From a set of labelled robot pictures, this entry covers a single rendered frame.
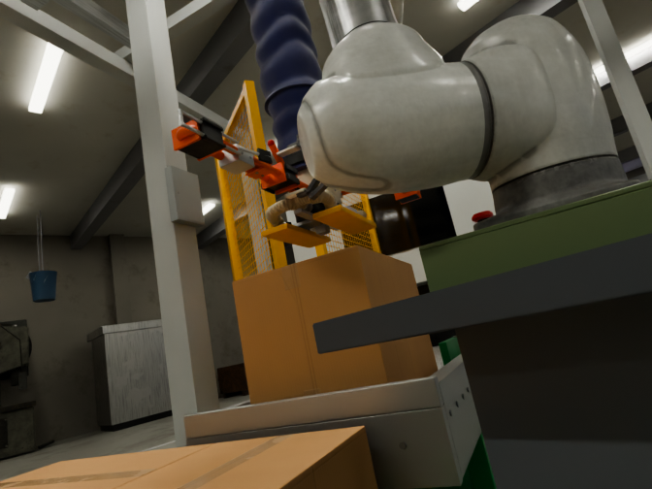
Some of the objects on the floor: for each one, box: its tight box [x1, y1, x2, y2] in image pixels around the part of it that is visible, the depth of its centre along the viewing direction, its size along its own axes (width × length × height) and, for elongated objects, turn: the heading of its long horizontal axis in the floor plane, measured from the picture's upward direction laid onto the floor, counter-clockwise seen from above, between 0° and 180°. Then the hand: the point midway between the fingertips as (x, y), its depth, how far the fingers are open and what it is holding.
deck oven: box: [87, 319, 173, 432], centre depth 839 cm, size 142×110×183 cm
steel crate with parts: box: [217, 363, 249, 399], centre depth 984 cm, size 91×106×69 cm
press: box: [0, 319, 54, 460], centre depth 707 cm, size 125×107×238 cm
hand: (285, 175), depth 127 cm, fingers open, 13 cm apart
